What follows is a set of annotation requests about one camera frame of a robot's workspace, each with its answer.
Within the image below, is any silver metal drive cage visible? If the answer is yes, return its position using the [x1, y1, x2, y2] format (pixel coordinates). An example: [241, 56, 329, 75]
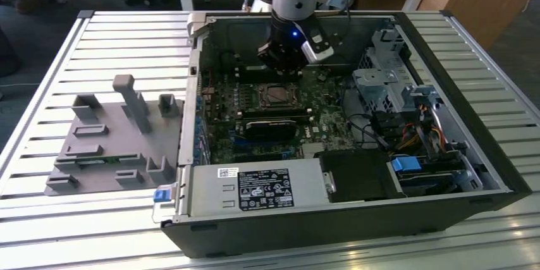
[350, 28, 420, 113]

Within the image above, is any black graphics card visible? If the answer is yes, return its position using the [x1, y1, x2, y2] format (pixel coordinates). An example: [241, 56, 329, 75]
[242, 119, 300, 142]

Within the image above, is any blue grey plastic bracket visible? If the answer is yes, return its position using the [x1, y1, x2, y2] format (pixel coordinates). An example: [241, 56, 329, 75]
[402, 84, 444, 116]

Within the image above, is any wooden cabinet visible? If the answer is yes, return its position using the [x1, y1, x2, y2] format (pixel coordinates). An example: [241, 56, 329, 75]
[417, 0, 540, 50]

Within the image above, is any green motherboard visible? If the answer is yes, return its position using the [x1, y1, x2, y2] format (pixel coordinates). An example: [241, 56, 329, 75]
[196, 66, 360, 164]

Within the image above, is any black plastic shroud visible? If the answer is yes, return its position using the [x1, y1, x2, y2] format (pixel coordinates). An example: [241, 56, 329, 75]
[316, 149, 406, 204]

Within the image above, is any blue disk carrier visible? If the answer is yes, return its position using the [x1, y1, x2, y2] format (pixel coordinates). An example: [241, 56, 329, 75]
[389, 155, 422, 175]

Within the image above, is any grey power supply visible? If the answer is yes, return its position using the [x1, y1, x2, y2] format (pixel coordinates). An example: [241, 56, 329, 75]
[185, 158, 334, 218]

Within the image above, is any small CPU plate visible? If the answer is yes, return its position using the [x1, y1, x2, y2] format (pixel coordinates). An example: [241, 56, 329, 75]
[268, 87, 294, 101]

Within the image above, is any yellow wire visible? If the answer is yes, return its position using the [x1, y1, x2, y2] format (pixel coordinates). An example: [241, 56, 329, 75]
[429, 126, 446, 146]

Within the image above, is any small silver heatsink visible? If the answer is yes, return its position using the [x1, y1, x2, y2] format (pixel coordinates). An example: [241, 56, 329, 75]
[301, 142, 326, 159]

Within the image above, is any black CPU socket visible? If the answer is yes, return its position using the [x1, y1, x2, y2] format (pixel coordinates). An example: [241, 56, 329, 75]
[256, 82, 305, 109]

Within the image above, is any grey parts rack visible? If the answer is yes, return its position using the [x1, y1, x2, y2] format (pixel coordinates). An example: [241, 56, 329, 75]
[44, 73, 186, 197]

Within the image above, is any blue case latch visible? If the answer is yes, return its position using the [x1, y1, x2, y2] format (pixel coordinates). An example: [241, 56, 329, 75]
[153, 187, 174, 204]

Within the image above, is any green RAM stick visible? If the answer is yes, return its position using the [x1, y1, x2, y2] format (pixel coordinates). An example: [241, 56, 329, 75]
[76, 155, 137, 167]

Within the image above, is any silver disk bay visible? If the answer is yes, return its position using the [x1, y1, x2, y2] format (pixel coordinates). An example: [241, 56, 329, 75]
[386, 150, 485, 198]

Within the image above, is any black open PC case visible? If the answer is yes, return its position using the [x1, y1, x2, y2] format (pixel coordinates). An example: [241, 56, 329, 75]
[160, 9, 533, 260]

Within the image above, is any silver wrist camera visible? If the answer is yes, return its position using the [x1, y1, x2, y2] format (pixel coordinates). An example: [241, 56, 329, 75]
[300, 22, 334, 63]

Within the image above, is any orange wire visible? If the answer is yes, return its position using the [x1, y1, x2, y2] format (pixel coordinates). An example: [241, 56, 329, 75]
[398, 126, 422, 149]

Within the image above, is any black wire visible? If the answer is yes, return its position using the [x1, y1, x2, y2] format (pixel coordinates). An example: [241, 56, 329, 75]
[348, 113, 393, 150]

